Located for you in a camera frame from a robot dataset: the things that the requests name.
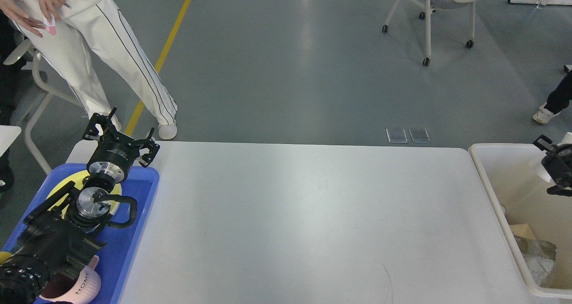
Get floor socket plate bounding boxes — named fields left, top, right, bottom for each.
left=408, top=127, right=431, bottom=144
left=386, top=127, right=408, bottom=144

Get pink white marker pen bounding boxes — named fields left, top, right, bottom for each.
left=42, top=13, right=57, bottom=36

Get foil wrapper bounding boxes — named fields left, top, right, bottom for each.
left=513, top=235, right=558, bottom=287

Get white side table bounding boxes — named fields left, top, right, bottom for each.
left=0, top=125, right=22, bottom=156

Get pink mug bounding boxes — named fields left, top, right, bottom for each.
left=40, top=255, right=101, bottom=304

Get person in white trousers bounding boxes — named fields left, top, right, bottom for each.
left=1, top=0, right=177, bottom=140

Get white chair at left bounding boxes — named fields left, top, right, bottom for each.
left=3, top=39, right=80, bottom=174

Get black jacket on chair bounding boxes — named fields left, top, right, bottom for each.
left=0, top=13, right=23, bottom=125

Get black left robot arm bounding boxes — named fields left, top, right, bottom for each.
left=1, top=111, right=160, bottom=304

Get person in dark trousers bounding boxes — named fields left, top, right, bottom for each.
left=532, top=71, right=572, bottom=125

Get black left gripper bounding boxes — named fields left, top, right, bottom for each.
left=82, top=107, right=160, bottom=182

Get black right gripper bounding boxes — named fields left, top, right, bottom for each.
left=533, top=135, right=572, bottom=197

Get blue plastic tray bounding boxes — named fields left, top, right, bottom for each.
left=2, top=163, right=160, bottom=304

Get white plastic bin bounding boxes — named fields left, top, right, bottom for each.
left=469, top=144, right=572, bottom=304

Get yellow plastic plate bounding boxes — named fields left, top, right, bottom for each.
left=47, top=170, right=122, bottom=217

